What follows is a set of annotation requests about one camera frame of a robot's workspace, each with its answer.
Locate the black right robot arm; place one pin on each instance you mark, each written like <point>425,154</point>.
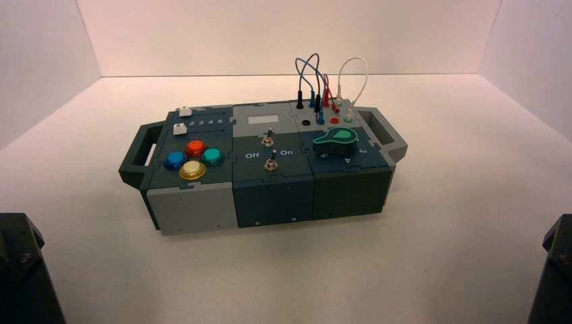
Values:
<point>556,286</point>

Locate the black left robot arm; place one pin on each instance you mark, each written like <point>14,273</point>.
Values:
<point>22,286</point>

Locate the grey and teal control box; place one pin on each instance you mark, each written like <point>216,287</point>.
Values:
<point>272,196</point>

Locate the white rectangular label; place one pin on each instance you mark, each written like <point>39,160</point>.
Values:
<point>263,119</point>

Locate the green rotary pointer knob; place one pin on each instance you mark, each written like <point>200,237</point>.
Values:
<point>336,141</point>

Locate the teal round push button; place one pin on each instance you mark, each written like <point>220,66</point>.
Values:
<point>212,156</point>

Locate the green banana socket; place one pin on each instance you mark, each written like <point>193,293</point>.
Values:
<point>348,119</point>

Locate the orange round push button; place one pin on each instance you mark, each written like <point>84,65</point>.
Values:
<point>195,148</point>

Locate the yellow round push button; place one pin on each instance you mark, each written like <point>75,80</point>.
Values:
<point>192,170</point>

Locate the blue round push button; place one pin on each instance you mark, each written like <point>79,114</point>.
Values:
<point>175,160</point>

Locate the white square slider cap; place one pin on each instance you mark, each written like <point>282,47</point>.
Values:
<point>179,129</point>
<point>184,111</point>

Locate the metal toggle switch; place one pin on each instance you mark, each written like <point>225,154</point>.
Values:
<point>271,164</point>
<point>268,140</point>

